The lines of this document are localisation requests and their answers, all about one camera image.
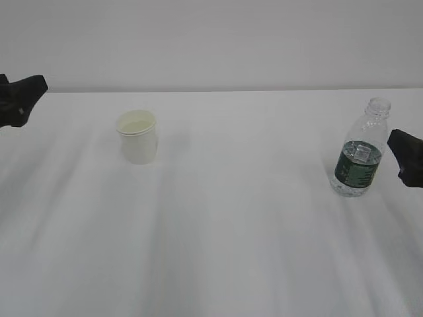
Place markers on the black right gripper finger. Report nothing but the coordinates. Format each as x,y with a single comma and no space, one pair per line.
407,149

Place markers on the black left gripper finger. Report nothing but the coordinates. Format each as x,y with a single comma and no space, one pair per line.
19,98

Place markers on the clear water bottle green label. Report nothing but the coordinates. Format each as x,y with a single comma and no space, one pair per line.
362,150

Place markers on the white paper cup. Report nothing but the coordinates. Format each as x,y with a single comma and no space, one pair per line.
137,131

